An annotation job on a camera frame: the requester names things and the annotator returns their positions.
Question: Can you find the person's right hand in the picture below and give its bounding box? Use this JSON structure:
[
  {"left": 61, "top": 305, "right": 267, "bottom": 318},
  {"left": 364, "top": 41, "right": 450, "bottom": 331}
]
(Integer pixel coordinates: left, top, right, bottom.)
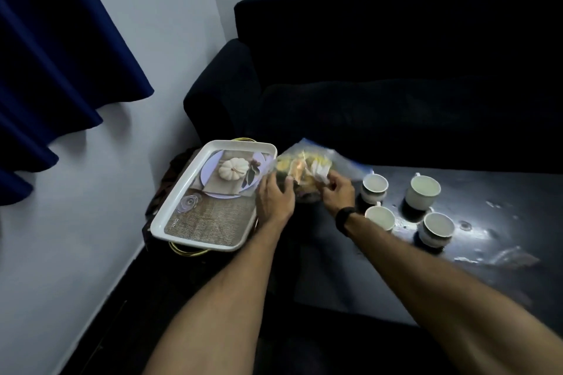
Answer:
[{"left": 314, "top": 168, "right": 356, "bottom": 218}]

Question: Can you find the person's left hand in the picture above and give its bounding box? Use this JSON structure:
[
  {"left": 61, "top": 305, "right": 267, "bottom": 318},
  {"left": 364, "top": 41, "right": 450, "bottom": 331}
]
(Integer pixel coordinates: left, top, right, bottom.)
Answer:
[{"left": 256, "top": 175, "right": 296, "bottom": 227}]

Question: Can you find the clear zip bag blue seal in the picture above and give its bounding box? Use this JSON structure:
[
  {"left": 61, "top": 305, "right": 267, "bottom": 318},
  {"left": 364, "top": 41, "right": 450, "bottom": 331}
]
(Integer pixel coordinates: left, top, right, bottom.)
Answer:
[{"left": 274, "top": 138, "right": 375, "bottom": 205}]

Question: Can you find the white cup patterned base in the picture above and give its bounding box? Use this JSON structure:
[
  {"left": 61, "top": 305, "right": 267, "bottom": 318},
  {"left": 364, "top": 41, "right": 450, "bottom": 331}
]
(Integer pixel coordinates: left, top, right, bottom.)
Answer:
[
  {"left": 418, "top": 211, "right": 456, "bottom": 250},
  {"left": 361, "top": 173, "right": 389, "bottom": 206}
]

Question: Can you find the plain white cup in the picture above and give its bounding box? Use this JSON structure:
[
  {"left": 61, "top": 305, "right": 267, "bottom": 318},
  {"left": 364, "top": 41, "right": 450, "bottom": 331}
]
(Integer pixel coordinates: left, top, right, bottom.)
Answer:
[
  {"left": 364, "top": 202, "right": 396, "bottom": 234},
  {"left": 404, "top": 172, "right": 442, "bottom": 211}
]

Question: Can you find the person's right forearm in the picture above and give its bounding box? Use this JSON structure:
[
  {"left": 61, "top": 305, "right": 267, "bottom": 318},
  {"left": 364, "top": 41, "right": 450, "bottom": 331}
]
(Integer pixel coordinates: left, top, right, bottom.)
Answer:
[{"left": 347, "top": 212, "right": 563, "bottom": 375}]

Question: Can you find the person's left forearm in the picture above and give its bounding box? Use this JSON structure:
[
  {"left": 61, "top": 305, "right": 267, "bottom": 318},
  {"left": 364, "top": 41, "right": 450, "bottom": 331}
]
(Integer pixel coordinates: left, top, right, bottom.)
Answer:
[{"left": 143, "top": 212, "right": 296, "bottom": 375}]

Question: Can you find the black wristband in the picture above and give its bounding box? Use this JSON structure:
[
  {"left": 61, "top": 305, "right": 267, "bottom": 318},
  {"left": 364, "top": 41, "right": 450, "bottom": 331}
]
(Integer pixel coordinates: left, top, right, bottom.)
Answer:
[{"left": 335, "top": 206, "right": 359, "bottom": 237}]

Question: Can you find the white paper packet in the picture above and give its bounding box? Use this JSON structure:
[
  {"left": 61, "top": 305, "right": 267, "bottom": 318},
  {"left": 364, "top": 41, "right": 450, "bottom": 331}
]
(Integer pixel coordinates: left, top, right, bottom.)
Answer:
[{"left": 307, "top": 161, "right": 331, "bottom": 186}]

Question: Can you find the white printed serving tray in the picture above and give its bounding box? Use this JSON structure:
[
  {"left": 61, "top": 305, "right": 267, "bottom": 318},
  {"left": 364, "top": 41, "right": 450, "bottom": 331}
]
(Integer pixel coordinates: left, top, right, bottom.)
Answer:
[{"left": 150, "top": 139, "right": 279, "bottom": 253}]

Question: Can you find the dark brown side table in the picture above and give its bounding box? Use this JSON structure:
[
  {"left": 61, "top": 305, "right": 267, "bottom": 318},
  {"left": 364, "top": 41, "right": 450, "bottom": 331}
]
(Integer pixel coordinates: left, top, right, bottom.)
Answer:
[{"left": 143, "top": 146, "right": 264, "bottom": 265}]

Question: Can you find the dark blue sofa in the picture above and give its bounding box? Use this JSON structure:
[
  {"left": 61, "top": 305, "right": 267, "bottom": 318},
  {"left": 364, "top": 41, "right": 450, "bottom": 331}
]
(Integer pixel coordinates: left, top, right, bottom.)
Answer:
[{"left": 183, "top": 0, "right": 563, "bottom": 178}]

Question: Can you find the black table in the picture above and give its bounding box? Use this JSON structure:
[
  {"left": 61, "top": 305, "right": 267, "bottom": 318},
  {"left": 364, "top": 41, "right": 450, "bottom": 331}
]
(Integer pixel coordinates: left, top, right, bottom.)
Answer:
[{"left": 292, "top": 163, "right": 563, "bottom": 327}]

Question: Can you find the blue curtain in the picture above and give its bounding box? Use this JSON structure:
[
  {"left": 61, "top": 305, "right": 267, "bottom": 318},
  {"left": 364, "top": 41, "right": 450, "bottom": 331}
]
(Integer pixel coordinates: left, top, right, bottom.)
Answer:
[{"left": 0, "top": 0, "right": 155, "bottom": 206}]

